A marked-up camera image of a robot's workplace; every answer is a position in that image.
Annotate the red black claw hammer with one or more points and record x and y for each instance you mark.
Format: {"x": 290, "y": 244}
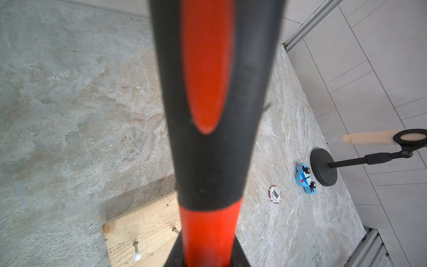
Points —
{"x": 215, "y": 60}

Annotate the black stand with wooden peg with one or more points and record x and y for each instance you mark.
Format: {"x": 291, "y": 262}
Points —
{"x": 325, "y": 168}

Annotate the red white poker chip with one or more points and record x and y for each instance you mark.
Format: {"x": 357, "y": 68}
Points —
{"x": 274, "y": 194}

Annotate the pale wooden block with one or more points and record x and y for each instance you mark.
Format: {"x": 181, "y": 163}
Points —
{"x": 151, "y": 225}

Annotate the blue toy car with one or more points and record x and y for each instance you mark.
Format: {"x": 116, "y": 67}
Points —
{"x": 304, "y": 179}

